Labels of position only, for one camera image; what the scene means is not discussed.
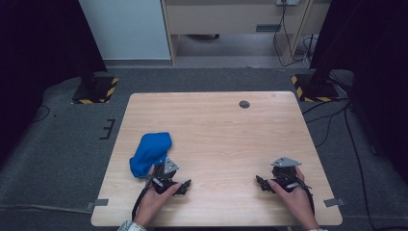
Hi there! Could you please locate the black stand base striped edge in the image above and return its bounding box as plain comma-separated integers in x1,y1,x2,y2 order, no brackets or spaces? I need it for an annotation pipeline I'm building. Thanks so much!
71,72,119,105
291,72,341,103

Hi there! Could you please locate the dark curtain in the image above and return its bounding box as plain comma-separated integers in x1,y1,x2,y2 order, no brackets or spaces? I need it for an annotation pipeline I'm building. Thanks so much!
0,0,108,166
309,0,408,185

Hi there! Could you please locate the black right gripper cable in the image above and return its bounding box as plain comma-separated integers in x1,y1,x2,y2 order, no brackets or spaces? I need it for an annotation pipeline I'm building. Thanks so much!
300,181,316,217

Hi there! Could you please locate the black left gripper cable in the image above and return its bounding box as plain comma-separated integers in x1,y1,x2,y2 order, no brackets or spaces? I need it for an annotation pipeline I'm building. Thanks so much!
130,179,154,222

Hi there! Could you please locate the grey tape strip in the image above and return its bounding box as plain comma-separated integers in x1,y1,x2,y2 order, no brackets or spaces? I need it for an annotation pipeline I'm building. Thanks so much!
322,197,346,208
86,198,110,212

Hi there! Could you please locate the person's left hand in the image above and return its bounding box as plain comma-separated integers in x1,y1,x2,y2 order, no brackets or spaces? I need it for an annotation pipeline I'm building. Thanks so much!
133,165,183,226

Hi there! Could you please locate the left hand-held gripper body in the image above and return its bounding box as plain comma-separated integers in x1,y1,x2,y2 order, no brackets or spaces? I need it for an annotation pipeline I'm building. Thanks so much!
147,156,181,195

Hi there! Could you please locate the thin black floor cable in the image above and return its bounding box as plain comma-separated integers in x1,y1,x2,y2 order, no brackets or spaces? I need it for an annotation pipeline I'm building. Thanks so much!
31,105,52,123

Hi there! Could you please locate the blue cloth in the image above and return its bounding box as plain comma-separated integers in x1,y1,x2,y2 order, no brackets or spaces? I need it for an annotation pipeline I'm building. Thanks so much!
129,132,173,179

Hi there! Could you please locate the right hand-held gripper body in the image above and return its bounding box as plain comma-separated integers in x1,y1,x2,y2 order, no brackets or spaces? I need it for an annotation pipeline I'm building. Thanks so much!
270,156,311,193

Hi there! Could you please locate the black hanging power cable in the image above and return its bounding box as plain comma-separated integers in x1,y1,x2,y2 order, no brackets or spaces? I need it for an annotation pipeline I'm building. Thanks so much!
272,0,312,67

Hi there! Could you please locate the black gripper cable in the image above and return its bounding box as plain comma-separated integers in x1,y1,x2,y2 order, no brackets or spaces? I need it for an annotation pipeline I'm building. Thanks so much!
300,181,316,217
130,179,154,222

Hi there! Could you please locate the grey floor cable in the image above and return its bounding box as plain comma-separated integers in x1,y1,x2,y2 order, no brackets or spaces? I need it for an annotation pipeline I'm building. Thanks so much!
0,204,94,215

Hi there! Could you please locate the light wooden desk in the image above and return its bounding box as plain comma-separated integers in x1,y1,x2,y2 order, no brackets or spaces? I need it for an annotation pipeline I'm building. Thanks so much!
160,0,332,66

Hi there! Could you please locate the white cabinet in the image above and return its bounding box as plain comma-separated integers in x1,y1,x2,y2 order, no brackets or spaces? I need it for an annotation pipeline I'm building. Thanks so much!
78,0,171,61

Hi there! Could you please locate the dark round object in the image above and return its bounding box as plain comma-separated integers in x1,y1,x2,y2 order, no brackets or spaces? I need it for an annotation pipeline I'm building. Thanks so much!
186,33,221,41

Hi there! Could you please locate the long black floor cable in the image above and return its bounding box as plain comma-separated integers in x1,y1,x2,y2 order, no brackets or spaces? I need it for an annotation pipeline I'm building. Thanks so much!
344,105,377,231

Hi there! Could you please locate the person's right hand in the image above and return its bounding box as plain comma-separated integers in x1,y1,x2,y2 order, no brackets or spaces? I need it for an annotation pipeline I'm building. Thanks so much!
268,167,320,231

